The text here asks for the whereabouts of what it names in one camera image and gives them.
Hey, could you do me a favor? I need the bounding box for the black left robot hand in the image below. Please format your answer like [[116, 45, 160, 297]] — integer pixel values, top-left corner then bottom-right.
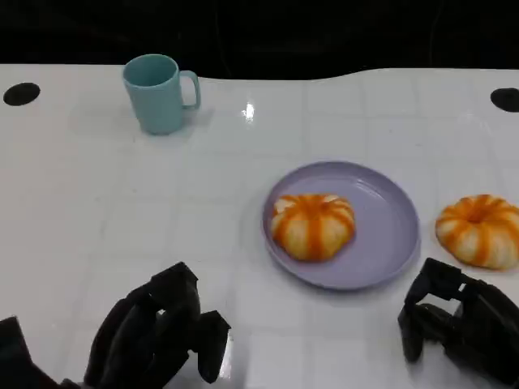
[[83, 261, 232, 389]]

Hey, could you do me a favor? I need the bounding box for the lilac plate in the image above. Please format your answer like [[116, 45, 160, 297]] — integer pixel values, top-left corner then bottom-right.
[[261, 160, 422, 292]]

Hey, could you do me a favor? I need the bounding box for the orange white toy bread roll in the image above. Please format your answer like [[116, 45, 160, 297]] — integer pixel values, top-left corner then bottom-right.
[[270, 193, 357, 263], [435, 194, 519, 271]]

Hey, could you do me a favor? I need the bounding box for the black table cable hole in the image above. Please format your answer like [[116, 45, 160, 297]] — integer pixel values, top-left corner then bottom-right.
[[2, 82, 41, 107], [489, 87, 519, 113]]

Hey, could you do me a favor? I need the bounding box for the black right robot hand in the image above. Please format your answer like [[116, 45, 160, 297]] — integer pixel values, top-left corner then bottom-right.
[[397, 257, 519, 386]]

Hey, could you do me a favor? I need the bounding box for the pale green mug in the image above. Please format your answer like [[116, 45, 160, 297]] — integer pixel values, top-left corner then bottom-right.
[[122, 53, 202, 136]]

